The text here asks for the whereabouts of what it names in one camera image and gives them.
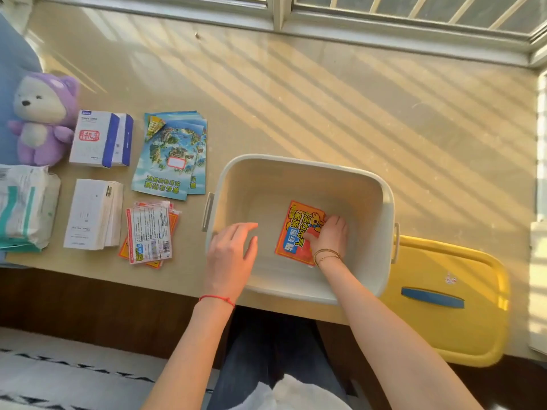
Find plain white box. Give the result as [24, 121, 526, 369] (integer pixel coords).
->
[64, 179, 114, 251]
[105, 182, 124, 247]

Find yellow lid with blue handle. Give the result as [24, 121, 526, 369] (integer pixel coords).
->
[380, 235, 511, 368]

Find white plastic storage bin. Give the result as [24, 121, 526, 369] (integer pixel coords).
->
[202, 154, 401, 306]

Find white rug with black pattern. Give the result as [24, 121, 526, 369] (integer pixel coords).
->
[0, 326, 219, 410]

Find person's white top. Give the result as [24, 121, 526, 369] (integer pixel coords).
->
[231, 375, 353, 410]

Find red string bracelet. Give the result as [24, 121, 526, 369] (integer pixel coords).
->
[198, 295, 236, 307]

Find thin gold bracelet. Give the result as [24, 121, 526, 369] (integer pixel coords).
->
[312, 249, 343, 267]

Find white and green tissue pack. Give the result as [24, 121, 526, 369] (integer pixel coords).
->
[0, 164, 61, 253]

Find person's right hand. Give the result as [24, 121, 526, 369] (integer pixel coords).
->
[304, 215, 349, 268]

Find purple and white plush bear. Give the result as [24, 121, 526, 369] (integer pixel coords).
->
[8, 71, 81, 167]

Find orange heat patch packet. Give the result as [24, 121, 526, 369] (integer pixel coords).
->
[275, 200, 327, 267]

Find person's left hand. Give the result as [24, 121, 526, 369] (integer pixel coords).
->
[203, 222, 260, 303]

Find person's left forearm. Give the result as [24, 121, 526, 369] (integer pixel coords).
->
[141, 296, 236, 410]

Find person's dark jeans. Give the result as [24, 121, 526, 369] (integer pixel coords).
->
[207, 307, 349, 410]

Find blue map booklet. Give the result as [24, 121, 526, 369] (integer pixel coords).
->
[144, 111, 208, 195]
[132, 123, 206, 201]

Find blue cushion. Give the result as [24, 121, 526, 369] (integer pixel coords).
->
[0, 15, 43, 167]

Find white box with blue stripe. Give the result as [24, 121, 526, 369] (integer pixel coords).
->
[69, 110, 120, 169]

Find person's right forearm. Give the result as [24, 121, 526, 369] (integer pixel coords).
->
[315, 256, 485, 410]

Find packet with white printed back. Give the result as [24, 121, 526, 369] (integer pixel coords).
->
[126, 202, 174, 265]

